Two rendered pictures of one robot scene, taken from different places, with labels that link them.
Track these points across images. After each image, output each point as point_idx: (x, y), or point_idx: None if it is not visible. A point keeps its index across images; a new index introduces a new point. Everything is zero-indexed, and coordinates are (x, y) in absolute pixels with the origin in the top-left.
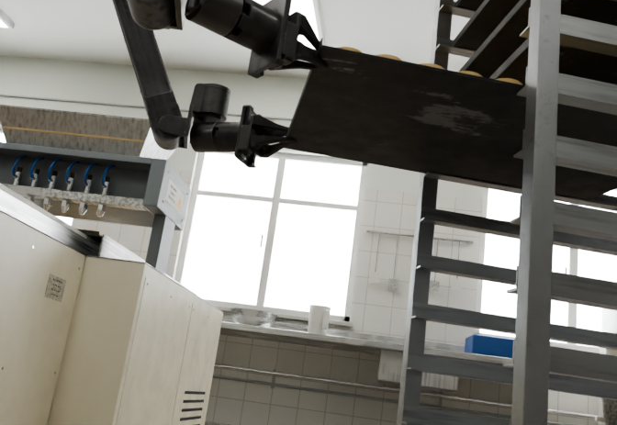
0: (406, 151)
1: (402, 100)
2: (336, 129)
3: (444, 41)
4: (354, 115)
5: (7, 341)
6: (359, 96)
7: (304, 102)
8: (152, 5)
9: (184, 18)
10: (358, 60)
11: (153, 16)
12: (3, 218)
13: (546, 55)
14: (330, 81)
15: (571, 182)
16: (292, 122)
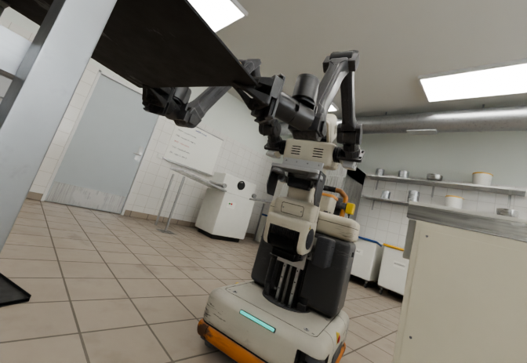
0: (135, 6)
1: (108, 49)
2: (183, 66)
3: None
4: (154, 63)
5: None
6: (139, 67)
7: (179, 85)
8: (177, 125)
9: (183, 116)
10: (123, 76)
11: (182, 125)
12: (484, 237)
13: None
14: (148, 81)
15: None
16: (209, 86)
